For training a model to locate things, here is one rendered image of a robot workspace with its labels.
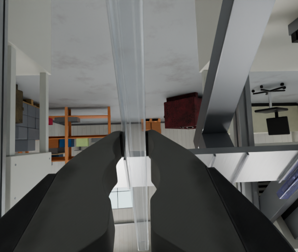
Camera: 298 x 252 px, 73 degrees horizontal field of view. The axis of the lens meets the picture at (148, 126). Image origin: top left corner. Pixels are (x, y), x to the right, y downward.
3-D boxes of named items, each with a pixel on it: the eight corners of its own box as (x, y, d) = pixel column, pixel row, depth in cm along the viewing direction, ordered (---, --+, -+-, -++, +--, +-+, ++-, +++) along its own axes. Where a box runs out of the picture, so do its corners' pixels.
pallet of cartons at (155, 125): (139, 121, 971) (139, 137, 965) (141, 118, 843) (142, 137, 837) (157, 121, 982) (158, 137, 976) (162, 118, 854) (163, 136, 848)
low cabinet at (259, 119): (257, 111, 762) (259, 133, 756) (199, 113, 735) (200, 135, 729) (297, 102, 586) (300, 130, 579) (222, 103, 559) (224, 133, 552)
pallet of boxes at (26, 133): (-25, 93, 359) (-26, 154, 350) (19, 93, 367) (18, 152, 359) (10, 104, 465) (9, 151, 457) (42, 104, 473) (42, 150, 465)
